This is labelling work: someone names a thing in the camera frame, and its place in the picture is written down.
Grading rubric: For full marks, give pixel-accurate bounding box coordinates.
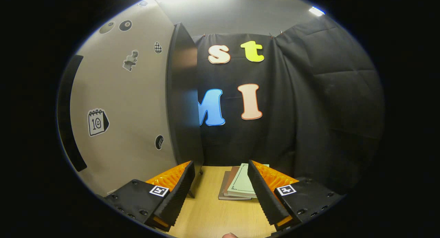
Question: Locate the grey-brown book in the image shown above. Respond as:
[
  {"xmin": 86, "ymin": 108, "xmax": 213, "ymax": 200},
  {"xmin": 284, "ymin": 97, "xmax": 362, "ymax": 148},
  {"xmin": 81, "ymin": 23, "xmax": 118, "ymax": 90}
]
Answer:
[{"xmin": 218, "ymin": 171, "xmax": 252, "ymax": 201}]

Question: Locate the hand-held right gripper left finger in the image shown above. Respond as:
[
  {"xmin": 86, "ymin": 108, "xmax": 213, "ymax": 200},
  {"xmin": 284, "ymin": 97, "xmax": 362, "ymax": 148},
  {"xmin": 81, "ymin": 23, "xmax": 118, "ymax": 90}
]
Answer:
[{"xmin": 103, "ymin": 160, "xmax": 196, "ymax": 232}]

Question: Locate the grey cabinet door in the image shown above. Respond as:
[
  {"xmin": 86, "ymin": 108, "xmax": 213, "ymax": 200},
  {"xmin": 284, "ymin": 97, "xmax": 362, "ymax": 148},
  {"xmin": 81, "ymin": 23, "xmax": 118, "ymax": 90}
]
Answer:
[{"xmin": 56, "ymin": 0, "xmax": 180, "ymax": 198}]

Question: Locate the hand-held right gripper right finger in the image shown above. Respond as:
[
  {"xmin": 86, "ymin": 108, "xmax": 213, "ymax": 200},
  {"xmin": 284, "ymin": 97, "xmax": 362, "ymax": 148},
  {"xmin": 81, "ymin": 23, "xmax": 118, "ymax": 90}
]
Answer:
[{"xmin": 247, "ymin": 160, "xmax": 344, "ymax": 231}]

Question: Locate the black backdrop cloth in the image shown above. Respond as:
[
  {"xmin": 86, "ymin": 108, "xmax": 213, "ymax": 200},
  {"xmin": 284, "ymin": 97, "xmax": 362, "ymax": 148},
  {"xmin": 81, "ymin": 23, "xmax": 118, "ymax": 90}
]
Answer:
[{"xmin": 192, "ymin": 16, "xmax": 385, "ymax": 195}]

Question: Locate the brown book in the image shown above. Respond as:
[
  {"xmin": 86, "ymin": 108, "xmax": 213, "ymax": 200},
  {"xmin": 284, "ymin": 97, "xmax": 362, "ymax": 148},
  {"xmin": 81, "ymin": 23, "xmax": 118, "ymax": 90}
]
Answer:
[{"xmin": 225, "ymin": 166, "xmax": 241, "ymax": 197}]

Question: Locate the pale green book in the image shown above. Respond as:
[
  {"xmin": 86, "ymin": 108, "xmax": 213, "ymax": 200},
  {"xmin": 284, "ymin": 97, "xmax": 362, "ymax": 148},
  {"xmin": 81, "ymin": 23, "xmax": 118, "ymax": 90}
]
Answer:
[{"xmin": 227, "ymin": 163, "xmax": 270, "ymax": 198}]

